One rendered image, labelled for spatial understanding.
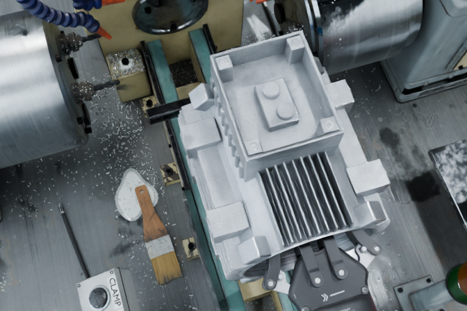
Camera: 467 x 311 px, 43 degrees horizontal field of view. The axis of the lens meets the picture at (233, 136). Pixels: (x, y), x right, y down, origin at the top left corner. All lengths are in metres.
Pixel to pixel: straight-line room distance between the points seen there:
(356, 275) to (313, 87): 0.20
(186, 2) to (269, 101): 0.57
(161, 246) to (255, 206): 0.59
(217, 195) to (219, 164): 0.03
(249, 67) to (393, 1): 0.47
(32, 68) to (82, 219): 0.39
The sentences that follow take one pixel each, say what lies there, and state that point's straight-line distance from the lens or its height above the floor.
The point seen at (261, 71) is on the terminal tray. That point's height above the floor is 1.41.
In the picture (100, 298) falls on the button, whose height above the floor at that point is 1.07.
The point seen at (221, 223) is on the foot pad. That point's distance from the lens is 0.61.
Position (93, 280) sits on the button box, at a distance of 0.93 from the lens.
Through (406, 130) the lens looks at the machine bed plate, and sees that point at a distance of 1.32.
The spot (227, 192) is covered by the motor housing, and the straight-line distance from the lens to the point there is 0.63.
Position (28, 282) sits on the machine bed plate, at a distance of 1.23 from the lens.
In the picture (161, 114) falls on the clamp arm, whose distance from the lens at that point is 1.03.
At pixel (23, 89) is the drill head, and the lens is 0.96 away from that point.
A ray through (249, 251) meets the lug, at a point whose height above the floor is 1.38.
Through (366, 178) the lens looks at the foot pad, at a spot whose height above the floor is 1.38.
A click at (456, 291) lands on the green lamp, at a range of 0.98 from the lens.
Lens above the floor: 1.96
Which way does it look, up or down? 68 degrees down
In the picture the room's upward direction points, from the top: 3 degrees clockwise
